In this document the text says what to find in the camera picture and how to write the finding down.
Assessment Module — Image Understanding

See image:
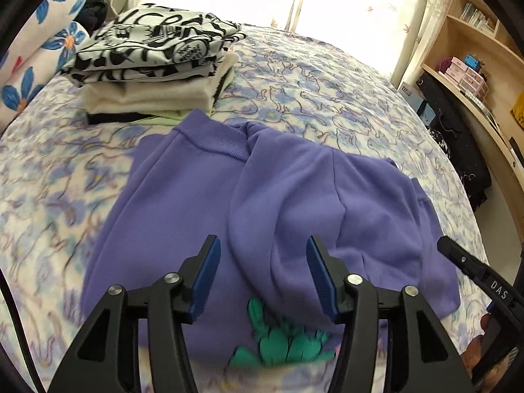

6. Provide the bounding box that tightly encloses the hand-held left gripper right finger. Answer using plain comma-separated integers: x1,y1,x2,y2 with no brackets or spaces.
306,235,476,393

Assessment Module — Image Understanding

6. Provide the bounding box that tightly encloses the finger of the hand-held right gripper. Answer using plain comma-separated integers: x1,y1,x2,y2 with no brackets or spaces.
437,235,492,290

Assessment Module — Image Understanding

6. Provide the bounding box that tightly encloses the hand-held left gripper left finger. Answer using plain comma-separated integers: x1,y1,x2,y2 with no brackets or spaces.
49,234,222,393

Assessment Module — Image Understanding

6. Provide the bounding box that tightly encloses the purple hoodie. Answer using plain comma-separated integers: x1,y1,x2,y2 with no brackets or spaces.
81,108,461,371

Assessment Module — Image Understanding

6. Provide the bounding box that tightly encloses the person's right hand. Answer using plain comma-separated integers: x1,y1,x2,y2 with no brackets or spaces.
464,313,493,372

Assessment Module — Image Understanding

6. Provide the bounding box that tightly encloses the black speckled bag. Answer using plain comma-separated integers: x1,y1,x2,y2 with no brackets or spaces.
415,69,492,210

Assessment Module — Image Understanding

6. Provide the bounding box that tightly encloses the yellow item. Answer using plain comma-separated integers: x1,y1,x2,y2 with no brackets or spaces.
509,93,524,128

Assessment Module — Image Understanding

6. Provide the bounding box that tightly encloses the white blue box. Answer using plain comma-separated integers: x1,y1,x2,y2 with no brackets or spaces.
399,82,437,126

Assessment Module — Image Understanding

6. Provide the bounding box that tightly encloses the light green folded garment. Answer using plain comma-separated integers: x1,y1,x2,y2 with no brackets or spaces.
141,69,236,126

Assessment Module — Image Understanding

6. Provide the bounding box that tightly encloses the pink drawer organizer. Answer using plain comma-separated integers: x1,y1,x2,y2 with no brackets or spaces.
444,56,490,100

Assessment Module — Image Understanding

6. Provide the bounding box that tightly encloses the cream folded garment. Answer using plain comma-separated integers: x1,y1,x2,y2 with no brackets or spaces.
80,51,240,118

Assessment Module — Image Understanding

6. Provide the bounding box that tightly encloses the floral purple bedsheet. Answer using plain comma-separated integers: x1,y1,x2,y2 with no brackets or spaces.
0,24,492,393

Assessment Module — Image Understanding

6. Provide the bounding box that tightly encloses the wooden bookshelf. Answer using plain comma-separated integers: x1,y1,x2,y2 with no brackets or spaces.
421,0,524,197

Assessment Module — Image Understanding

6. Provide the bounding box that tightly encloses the row of books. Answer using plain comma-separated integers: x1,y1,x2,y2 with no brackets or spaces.
460,2,497,33

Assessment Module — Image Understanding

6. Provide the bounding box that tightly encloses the black white patterned folded garment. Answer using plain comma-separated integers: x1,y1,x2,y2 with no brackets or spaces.
61,4,249,87

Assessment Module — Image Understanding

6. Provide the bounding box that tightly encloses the white blue floral blanket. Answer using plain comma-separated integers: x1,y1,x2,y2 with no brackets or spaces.
0,0,93,126

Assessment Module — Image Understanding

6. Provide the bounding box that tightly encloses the dark cloth pile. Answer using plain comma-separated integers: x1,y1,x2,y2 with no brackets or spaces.
79,0,109,33

